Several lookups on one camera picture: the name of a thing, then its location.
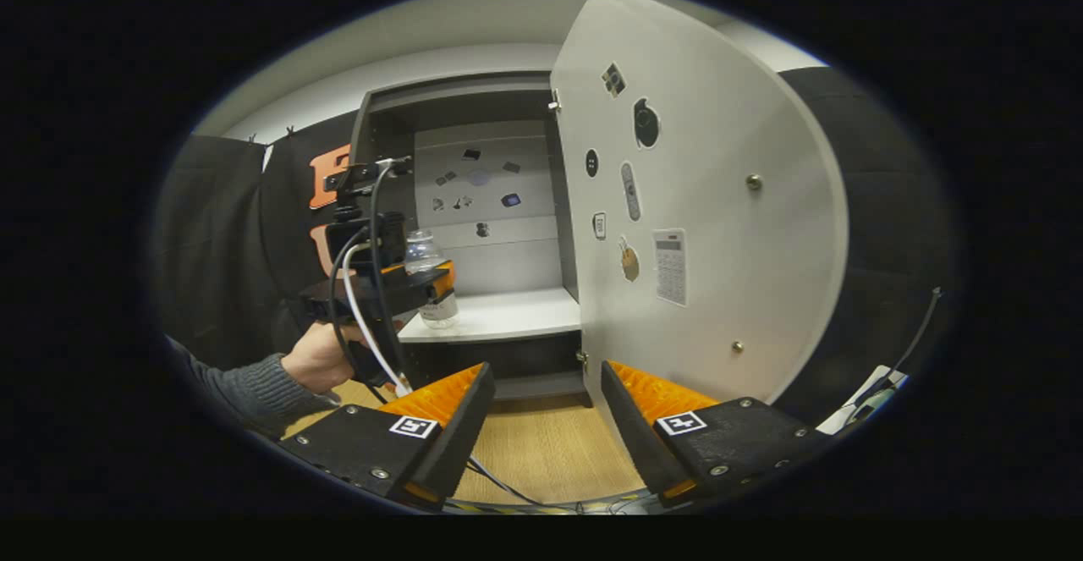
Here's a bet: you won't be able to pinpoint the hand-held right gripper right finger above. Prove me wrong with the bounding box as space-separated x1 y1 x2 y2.
602 360 834 508

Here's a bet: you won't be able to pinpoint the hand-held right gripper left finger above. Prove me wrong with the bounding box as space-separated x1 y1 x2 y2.
279 363 497 509

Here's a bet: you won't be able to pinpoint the clear plastic bottle red label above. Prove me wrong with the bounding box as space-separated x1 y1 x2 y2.
404 229 462 330

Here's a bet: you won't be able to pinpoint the white cabinet door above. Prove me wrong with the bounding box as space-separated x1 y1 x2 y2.
550 0 849 439

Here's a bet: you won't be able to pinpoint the white cabinet shelf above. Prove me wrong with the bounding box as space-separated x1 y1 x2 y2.
398 288 583 344

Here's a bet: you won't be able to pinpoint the grey cabinet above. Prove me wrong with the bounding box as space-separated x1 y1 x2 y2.
349 70 593 410

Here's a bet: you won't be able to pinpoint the black backdrop cloth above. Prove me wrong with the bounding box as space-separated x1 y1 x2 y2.
152 66 961 426

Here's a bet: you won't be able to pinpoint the white flat object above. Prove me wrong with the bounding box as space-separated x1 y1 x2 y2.
816 365 910 437

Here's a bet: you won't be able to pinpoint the round teal object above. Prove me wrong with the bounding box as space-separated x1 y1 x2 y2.
846 385 899 425

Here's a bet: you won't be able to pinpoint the black cable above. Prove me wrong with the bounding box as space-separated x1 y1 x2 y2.
328 159 415 405
855 287 943 401

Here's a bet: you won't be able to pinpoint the white cable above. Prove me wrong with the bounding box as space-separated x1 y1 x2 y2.
341 239 413 399

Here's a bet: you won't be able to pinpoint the tangled thin cables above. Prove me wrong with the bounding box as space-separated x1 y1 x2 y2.
464 458 555 511

